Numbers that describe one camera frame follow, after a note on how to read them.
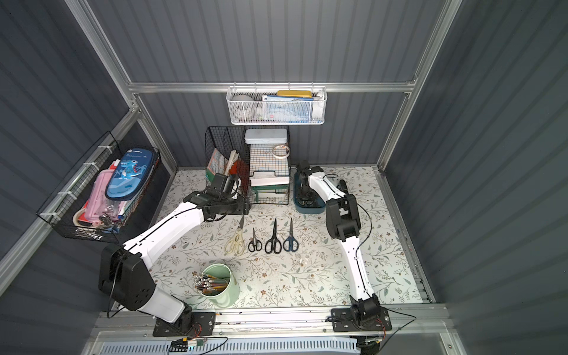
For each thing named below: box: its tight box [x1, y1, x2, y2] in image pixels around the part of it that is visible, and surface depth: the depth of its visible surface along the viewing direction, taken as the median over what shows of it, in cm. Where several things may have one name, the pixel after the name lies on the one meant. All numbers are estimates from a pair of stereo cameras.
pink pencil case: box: [85, 169, 126, 225], surface depth 69 cm
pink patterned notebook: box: [207, 147, 228, 177], surface depth 114 cm
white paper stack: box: [224, 149, 240, 177], surface depth 111 cm
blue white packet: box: [261, 94, 315, 124], surface depth 88 cm
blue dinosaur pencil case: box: [105, 147, 156, 202], surface depth 71 cm
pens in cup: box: [194, 273, 229, 296], surface depth 67 cm
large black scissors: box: [264, 218, 282, 254], surface depth 93 cm
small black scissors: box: [247, 227, 263, 253], surface depth 94 cm
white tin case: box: [244, 128, 288, 145], surface depth 105 cm
